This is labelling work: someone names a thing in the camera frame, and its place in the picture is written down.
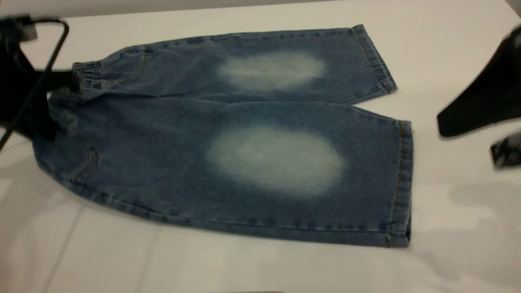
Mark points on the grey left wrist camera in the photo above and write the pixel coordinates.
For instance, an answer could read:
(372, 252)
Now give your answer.
(16, 28)

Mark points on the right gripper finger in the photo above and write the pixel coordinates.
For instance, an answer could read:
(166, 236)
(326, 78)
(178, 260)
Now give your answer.
(508, 152)
(488, 97)

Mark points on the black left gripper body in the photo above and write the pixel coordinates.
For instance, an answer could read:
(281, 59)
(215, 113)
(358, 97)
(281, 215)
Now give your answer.
(12, 81)

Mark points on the blue denim kids pants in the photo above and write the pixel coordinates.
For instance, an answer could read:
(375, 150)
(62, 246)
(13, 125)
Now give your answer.
(163, 154)

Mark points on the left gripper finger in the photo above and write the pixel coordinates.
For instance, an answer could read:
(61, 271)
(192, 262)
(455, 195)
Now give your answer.
(40, 120)
(59, 80)

